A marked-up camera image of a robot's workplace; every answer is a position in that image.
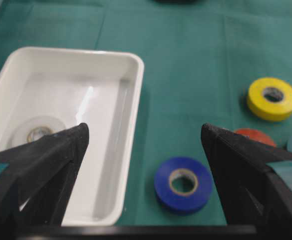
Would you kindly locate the yellow tape roll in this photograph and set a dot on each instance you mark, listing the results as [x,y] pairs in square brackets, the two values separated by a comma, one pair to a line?
[270,99]

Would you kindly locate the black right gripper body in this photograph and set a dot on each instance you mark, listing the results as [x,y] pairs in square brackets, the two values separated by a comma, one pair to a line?
[176,1]

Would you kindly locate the white plastic tray case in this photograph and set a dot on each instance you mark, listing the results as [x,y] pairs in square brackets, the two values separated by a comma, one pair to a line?
[99,88]

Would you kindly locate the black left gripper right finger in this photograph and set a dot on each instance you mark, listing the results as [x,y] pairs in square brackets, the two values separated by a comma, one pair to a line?
[252,193]

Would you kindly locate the white tape roll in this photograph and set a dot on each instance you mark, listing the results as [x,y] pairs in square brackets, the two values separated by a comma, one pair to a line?
[34,129]

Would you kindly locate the blue tape roll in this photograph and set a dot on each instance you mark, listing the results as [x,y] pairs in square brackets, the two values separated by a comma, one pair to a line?
[183,185]

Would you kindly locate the red tape roll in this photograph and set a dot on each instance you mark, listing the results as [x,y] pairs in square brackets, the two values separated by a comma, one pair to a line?
[256,135]

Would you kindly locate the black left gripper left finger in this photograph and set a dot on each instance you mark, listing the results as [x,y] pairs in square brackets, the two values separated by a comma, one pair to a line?
[37,178]

